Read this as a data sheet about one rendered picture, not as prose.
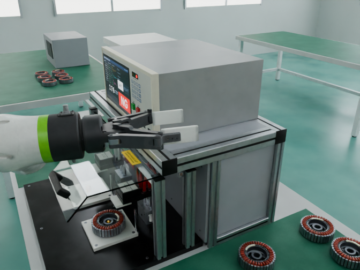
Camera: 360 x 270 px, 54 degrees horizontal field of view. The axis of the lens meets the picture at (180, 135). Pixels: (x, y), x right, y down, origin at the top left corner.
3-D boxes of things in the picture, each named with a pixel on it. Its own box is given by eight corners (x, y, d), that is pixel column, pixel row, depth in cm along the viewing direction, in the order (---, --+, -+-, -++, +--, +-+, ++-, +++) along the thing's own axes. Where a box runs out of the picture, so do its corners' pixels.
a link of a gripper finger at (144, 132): (115, 122, 69) (111, 124, 68) (163, 127, 63) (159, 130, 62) (118, 141, 70) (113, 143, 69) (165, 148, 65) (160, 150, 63)
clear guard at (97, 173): (66, 223, 86) (63, 203, 84) (48, 177, 105) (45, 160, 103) (182, 187, 101) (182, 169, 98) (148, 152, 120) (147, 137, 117)
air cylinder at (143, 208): (145, 225, 121) (145, 212, 119) (137, 213, 127) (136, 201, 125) (159, 220, 124) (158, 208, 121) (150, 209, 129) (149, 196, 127)
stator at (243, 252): (282, 264, 107) (283, 255, 106) (255, 281, 102) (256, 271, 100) (255, 244, 116) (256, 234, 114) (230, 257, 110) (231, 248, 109)
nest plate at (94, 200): (75, 210, 129) (74, 207, 128) (65, 189, 141) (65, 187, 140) (113, 198, 136) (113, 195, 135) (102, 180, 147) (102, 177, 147)
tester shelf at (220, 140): (162, 177, 93) (162, 162, 91) (90, 102, 147) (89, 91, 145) (285, 141, 113) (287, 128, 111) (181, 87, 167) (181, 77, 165)
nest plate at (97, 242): (94, 252, 110) (93, 248, 109) (81, 224, 122) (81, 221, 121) (138, 235, 116) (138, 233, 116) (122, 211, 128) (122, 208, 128)
